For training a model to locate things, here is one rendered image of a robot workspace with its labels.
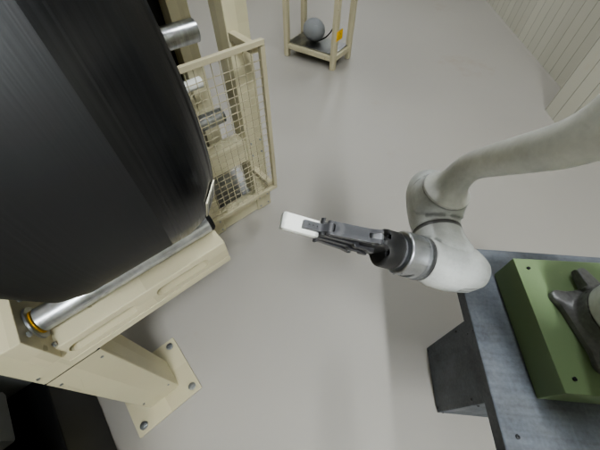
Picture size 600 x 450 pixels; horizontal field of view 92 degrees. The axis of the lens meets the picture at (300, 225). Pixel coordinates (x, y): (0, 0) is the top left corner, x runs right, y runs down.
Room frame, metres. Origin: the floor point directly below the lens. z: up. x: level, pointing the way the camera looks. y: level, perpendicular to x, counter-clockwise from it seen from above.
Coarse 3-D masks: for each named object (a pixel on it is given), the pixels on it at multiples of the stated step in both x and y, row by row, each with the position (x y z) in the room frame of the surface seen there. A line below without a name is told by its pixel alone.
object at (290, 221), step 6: (282, 216) 0.31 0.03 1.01; (288, 216) 0.31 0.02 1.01; (294, 216) 0.32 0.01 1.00; (300, 216) 0.32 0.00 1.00; (282, 222) 0.30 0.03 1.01; (288, 222) 0.30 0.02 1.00; (294, 222) 0.30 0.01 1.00; (300, 222) 0.31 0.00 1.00; (318, 222) 0.31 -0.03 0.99; (282, 228) 0.29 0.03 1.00; (288, 228) 0.29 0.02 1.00; (294, 228) 0.30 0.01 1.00; (300, 228) 0.30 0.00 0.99; (306, 234) 0.29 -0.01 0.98; (312, 234) 0.29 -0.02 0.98; (318, 234) 0.30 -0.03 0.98
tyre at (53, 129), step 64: (0, 0) 0.24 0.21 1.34; (64, 0) 0.26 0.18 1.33; (128, 0) 0.31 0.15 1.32; (0, 64) 0.21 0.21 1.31; (64, 64) 0.23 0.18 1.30; (128, 64) 0.26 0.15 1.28; (0, 128) 0.19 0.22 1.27; (64, 128) 0.21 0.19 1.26; (128, 128) 0.23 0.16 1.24; (192, 128) 0.29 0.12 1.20; (0, 192) 0.16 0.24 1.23; (64, 192) 0.18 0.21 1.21; (128, 192) 0.21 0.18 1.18; (192, 192) 0.25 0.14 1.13; (0, 256) 0.13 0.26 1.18; (64, 256) 0.15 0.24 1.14; (128, 256) 0.19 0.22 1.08
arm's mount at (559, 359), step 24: (528, 264) 0.36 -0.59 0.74; (552, 264) 0.36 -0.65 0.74; (576, 264) 0.36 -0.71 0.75; (504, 288) 0.33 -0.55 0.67; (528, 288) 0.30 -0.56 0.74; (552, 288) 0.30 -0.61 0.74; (576, 288) 0.30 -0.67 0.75; (528, 312) 0.25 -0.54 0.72; (552, 312) 0.24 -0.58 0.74; (528, 336) 0.20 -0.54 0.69; (552, 336) 0.19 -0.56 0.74; (528, 360) 0.15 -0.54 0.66; (552, 360) 0.14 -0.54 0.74; (576, 360) 0.14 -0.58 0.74; (552, 384) 0.10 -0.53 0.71; (576, 384) 0.09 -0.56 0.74
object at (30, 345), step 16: (0, 304) 0.18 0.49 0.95; (16, 304) 0.18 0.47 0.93; (32, 304) 0.20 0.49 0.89; (0, 320) 0.15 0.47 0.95; (16, 320) 0.15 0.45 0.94; (0, 336) 0.13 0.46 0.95; (16, 336) 0.13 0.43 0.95; (32, 336) 0.14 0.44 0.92; (48, 336) 0.15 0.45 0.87; (0, 352) 0.10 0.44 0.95; (16, 352) 0.11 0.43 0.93; (32, 352) 0.11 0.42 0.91; (48, 352) 0.12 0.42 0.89
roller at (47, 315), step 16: (208, 224) 0.37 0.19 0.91; (192, 240) 0.33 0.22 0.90; (160, 256) 0.29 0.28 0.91; (128, 272) 0.25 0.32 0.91; (112, 288) 0.23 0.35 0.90; (48, 304) 0.19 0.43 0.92; (64, 304) 0.19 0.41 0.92; (80, 304) 0.19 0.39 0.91; (32, 320) 0.16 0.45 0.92; (48, 320) 0.16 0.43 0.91; (64, 320) 0.17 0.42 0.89
